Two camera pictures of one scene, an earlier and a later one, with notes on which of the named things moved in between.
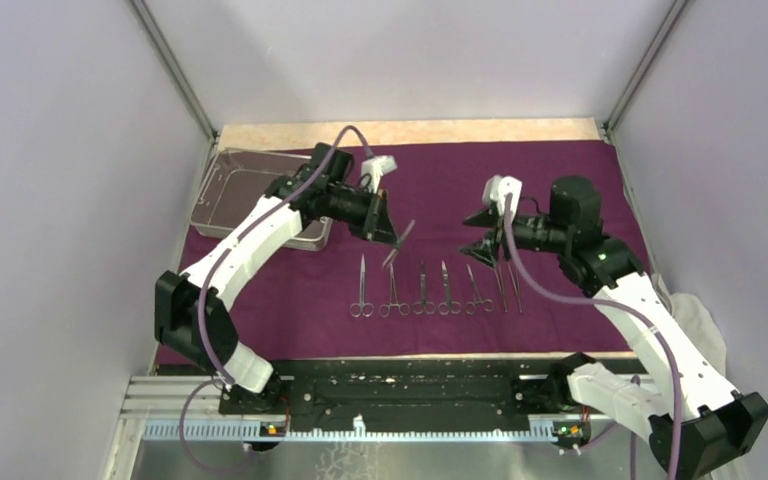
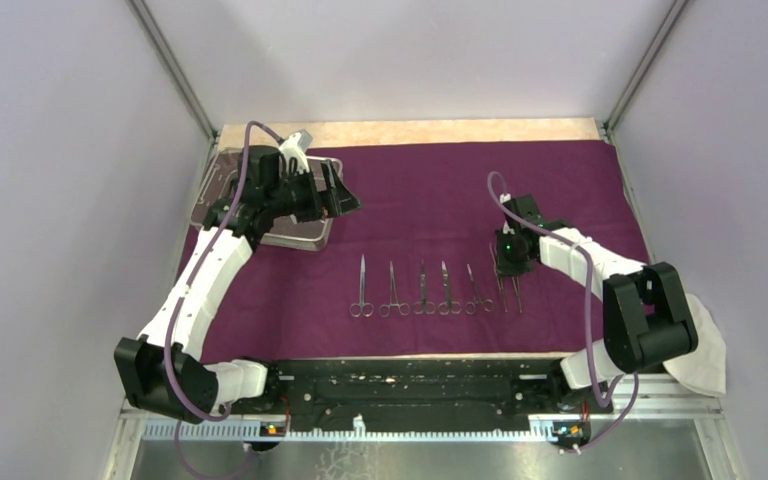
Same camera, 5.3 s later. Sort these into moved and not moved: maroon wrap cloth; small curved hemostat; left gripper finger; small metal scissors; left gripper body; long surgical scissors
Moved: left gripper finger; left gripper body
Not moved: maroon wrap cloth; small metal scissors; long surgical scissors; small curved hemostat
